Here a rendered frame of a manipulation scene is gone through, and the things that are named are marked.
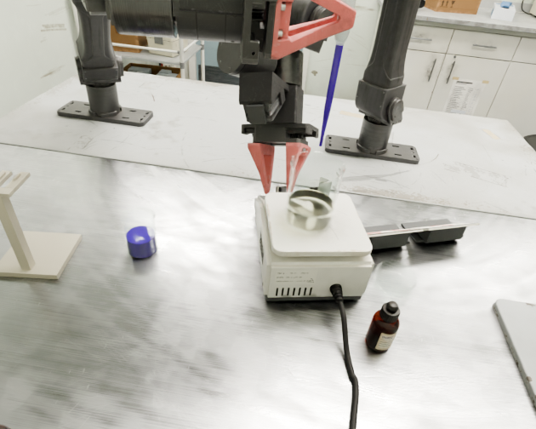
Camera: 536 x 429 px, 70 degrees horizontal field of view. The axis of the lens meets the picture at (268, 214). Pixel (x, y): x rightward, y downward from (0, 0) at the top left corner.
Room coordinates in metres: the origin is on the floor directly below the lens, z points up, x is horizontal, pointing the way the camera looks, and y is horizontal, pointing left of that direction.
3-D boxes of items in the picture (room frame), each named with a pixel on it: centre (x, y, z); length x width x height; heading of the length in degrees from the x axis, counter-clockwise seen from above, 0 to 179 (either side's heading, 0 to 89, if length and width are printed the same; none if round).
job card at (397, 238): (0.46, -0.18, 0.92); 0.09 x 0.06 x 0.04; 108
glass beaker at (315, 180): (0.38, -0.05, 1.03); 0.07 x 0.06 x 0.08; 8
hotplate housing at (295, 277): (0.41, -0.06, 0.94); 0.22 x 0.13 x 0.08; 9
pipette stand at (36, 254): (0.36, 0.30, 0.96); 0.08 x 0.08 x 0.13; 3
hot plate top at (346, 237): (0.39, -0.06, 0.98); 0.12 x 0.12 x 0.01; 9
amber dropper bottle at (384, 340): (0.28, -0.14, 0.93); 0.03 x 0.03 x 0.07
